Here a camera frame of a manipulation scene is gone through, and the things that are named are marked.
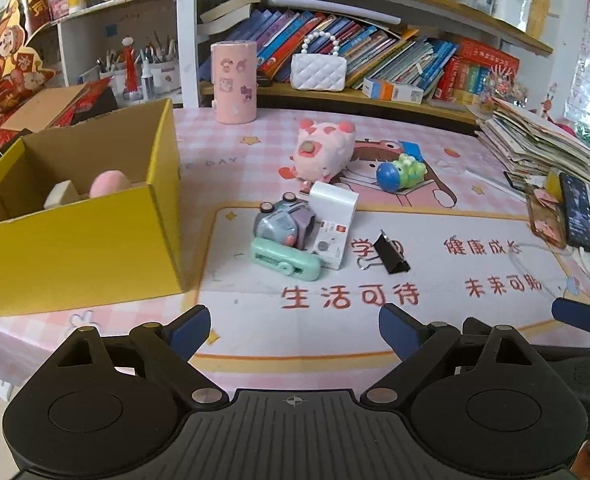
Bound white charging cable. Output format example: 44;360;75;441
506;240;590;306

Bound white quilted handbag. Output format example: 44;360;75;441
290;30;348;93

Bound red paper packets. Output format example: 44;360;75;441
65;80;118;126

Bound orange and blue carton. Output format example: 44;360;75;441
362;77;426;105

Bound red tassel ornament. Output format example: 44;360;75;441
121;37;142;99

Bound pile of papers and booklets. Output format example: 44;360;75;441
468;97;590;188

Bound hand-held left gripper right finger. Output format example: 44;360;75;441
362;303;534;409

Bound pink plush pig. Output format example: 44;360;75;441
281;119;357;184

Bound black binder clip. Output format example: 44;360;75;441
357;230;411;276

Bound pink plush toy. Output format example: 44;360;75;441
89;170;130;198

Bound white foam block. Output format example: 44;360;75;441
43;180;80;210

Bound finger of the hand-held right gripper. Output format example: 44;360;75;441
551;297;590;336

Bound pink cylindrical container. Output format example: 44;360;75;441
210;40;260;124

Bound black smartphone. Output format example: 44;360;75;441
558;172;590;252

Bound white side shelf unit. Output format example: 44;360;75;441
50;0;177;107

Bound grey purple toy camera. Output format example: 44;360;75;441
252;192;318;251

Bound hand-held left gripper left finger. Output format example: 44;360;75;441
55;304;231;409

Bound grey rolled sheet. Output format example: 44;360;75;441
267;0;404;26

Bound row of colourful books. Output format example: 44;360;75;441
200;7;521;106

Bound clear pen holder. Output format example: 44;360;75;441
147;57;181;104

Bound mint green handheld device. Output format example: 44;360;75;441
250;237;322;281

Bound yellow cardboard box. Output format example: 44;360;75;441
0;84;185;317

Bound small white box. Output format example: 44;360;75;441
307;181;360;271

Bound clear pouch with pink pieces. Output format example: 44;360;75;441
525;180;568;251

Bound pink printed desk mat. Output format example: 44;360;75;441
0;106;590;413

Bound red and gold festive decoration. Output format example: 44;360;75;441
0;0;58;111

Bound green frog toy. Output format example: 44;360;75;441
375;154;427;192

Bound thick paperback book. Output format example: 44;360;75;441
200;0;261;23
209;7;256;37

